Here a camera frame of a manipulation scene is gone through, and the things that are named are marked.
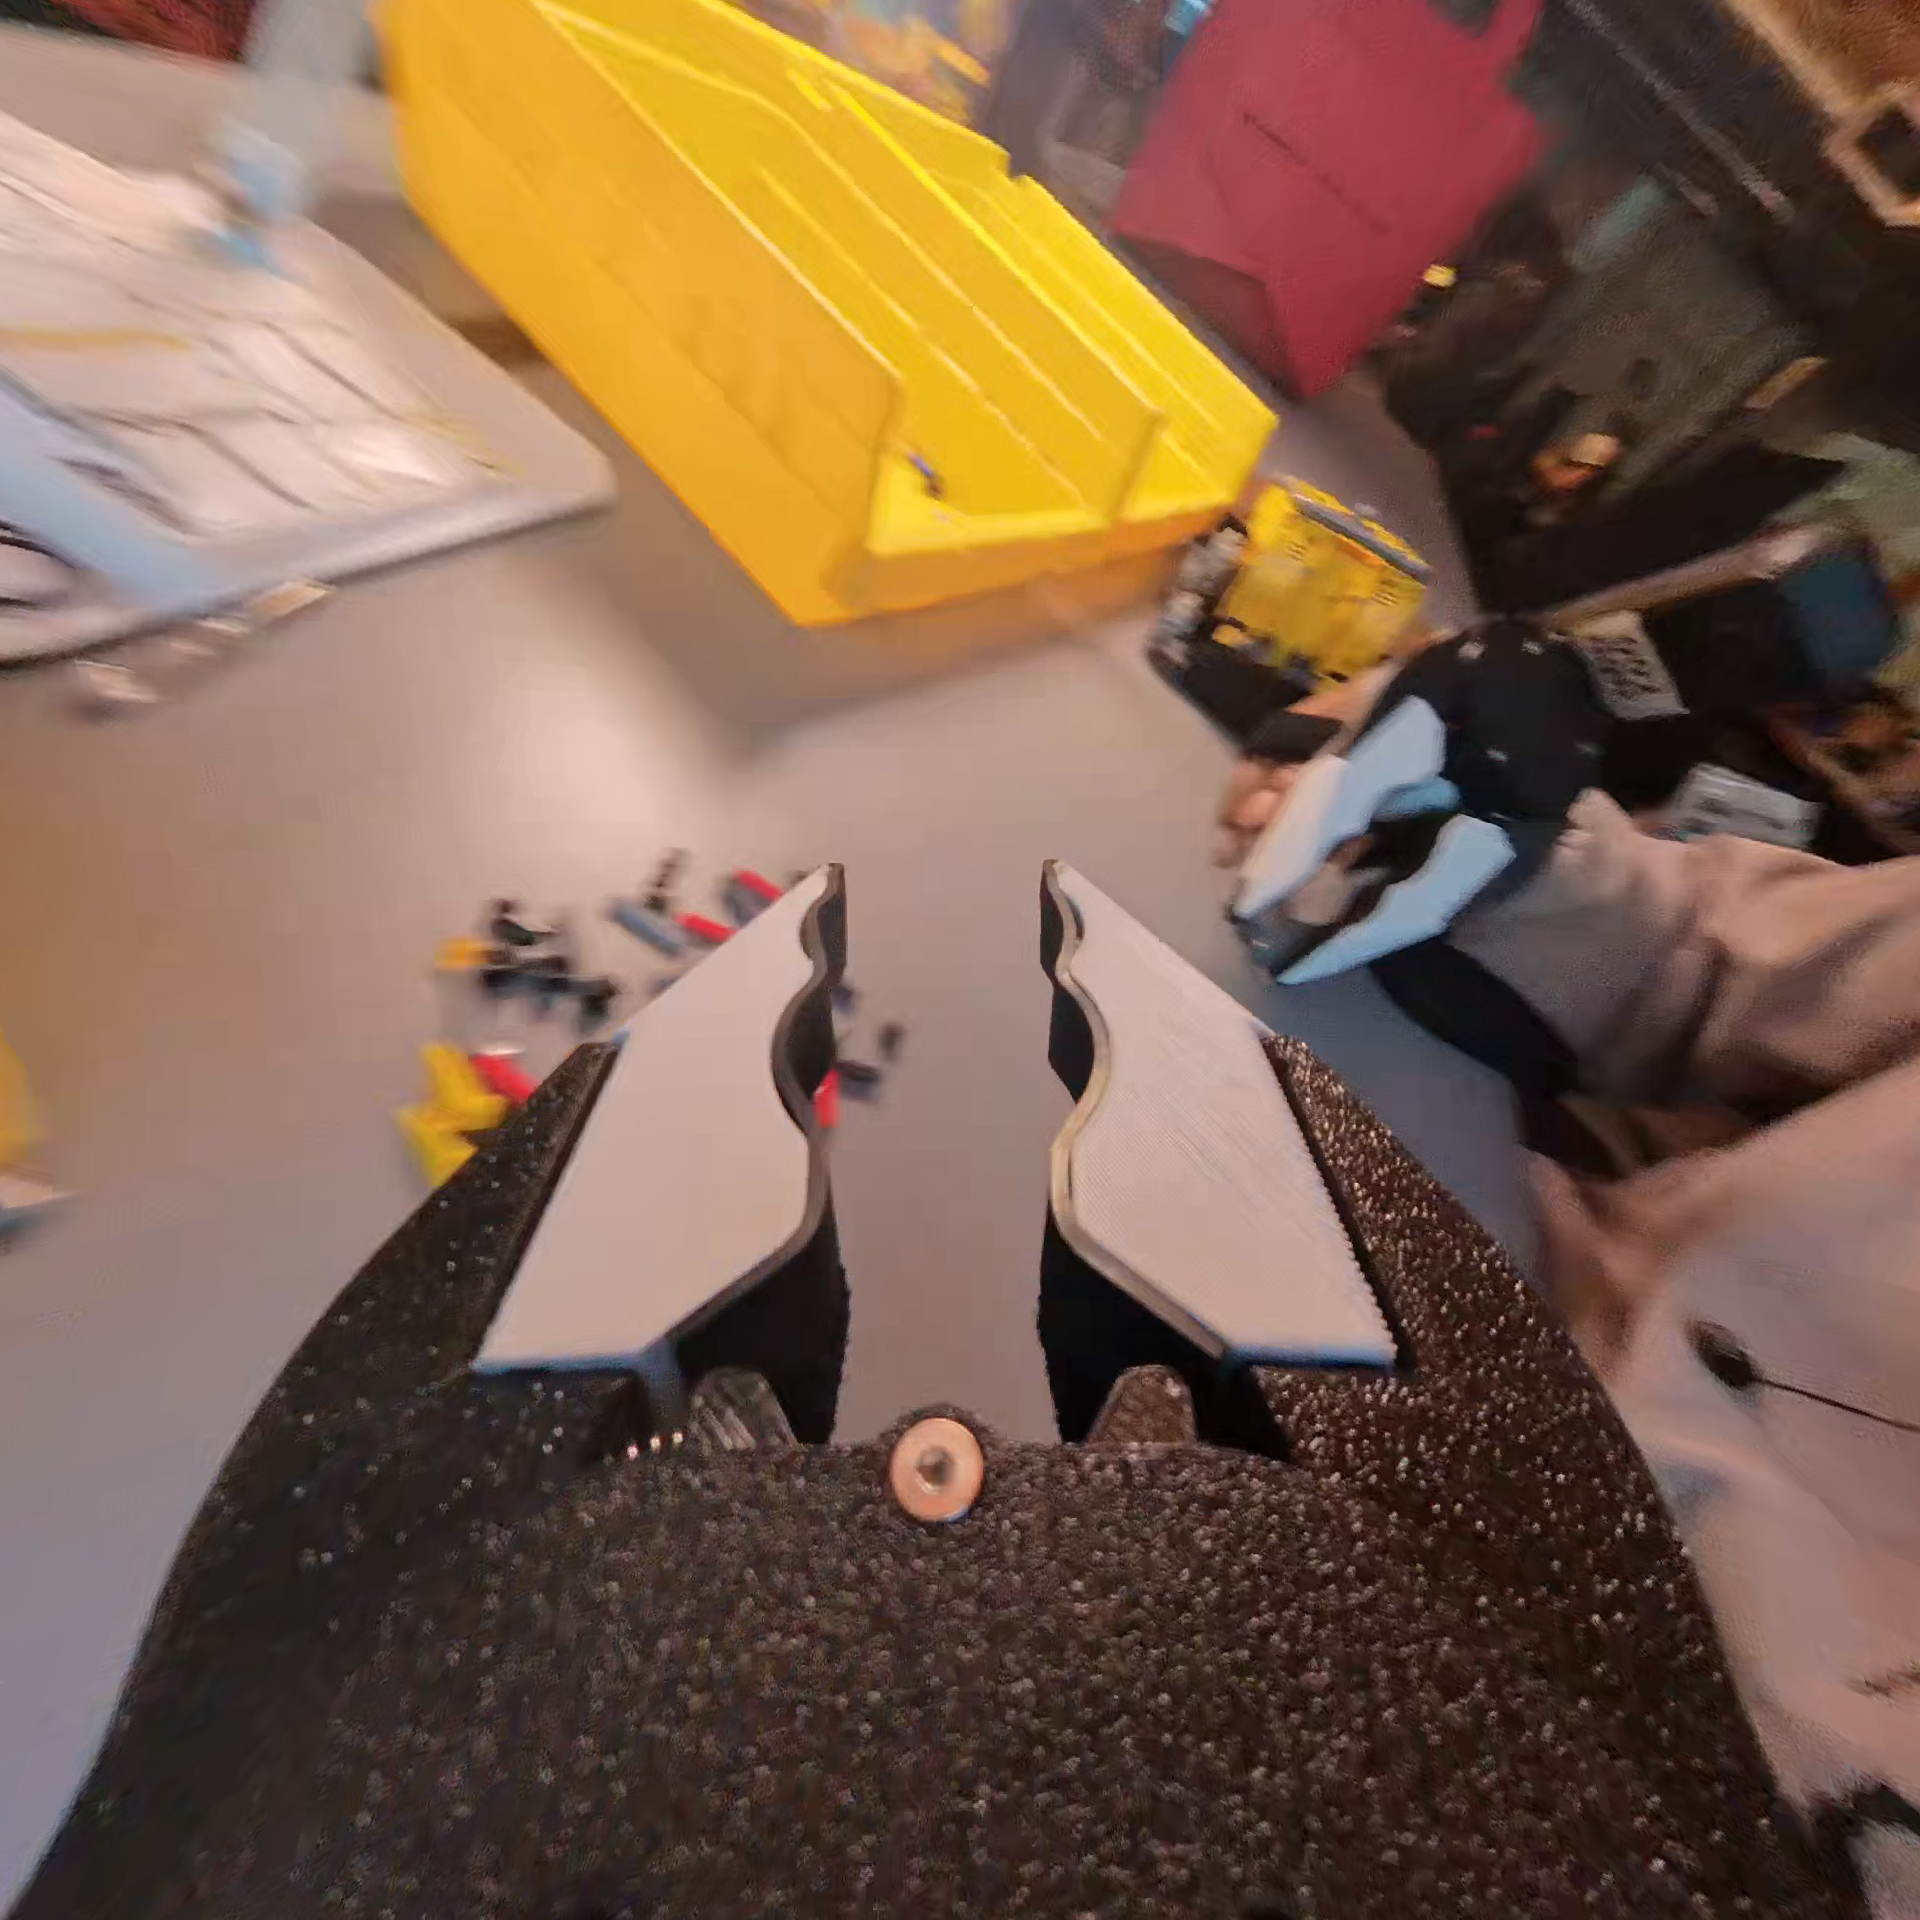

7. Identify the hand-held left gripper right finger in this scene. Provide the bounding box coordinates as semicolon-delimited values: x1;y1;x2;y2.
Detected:
1040;854;1402;1448

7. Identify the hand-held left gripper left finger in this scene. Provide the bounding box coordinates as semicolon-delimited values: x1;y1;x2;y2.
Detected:
473;862;849;1447

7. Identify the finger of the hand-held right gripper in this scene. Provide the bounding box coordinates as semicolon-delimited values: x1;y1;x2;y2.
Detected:
1234;697;1451;924
1276;815;1521;990

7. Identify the yellow toy robot vehicle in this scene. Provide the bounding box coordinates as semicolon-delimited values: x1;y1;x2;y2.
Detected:
1147;479;1433;736

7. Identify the person's right forearm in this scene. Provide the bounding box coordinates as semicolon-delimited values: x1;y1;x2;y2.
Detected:
1441;794;1920;1113

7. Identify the grey desk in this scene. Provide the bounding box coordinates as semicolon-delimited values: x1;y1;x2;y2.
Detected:
0;30;1547;1877

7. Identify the person's right hand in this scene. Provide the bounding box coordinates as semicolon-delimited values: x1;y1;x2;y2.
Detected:
1218;750;1292;873

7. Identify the pile of small toy pins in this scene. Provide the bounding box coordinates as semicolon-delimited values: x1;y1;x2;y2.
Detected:
397;848;909;1185

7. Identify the beige printed hoodie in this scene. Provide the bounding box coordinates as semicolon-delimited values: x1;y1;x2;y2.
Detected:
1529;1049;1920;1920

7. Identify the red fabric object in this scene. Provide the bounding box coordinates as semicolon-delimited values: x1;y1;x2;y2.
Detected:
1111;0;1547;399

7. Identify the white book stand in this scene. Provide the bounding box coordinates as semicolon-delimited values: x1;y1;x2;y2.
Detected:
0;112;617;669

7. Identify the yellow divided parts bin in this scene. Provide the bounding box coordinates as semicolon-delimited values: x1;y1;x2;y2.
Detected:
375;0;1164;629

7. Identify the sticker sheet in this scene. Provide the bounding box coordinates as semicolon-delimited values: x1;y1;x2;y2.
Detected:
0;165;512;541

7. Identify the black clip microphone with cable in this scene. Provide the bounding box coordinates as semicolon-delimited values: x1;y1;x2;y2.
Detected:
1697;1319;1920;1432

